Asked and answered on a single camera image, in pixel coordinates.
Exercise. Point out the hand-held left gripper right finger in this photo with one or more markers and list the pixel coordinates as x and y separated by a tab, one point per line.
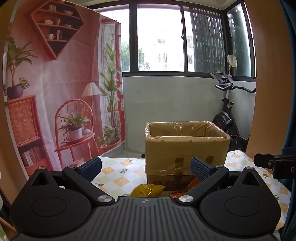
200	169

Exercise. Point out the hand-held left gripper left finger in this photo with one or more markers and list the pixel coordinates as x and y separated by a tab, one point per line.
92	168

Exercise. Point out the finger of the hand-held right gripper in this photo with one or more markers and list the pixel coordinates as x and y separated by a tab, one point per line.
266	161

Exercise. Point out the orange snack packet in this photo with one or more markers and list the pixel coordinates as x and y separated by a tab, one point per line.
190	185

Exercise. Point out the cardboard box with plastic liner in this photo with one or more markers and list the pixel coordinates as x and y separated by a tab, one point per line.
185	143

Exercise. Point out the checked floral tablecloth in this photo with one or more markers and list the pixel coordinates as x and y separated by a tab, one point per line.
120	171

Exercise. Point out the black exercise bike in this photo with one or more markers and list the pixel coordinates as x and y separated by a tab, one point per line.
226	120

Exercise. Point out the yellow snack packet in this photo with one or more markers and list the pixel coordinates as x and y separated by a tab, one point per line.
148	190

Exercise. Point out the printed room backdrop cloth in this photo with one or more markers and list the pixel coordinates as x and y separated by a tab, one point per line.
64	81

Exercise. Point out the brown wooden panel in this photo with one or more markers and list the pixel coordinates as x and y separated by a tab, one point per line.
268	69

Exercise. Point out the dark framed window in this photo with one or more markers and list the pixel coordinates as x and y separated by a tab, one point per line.
161	37

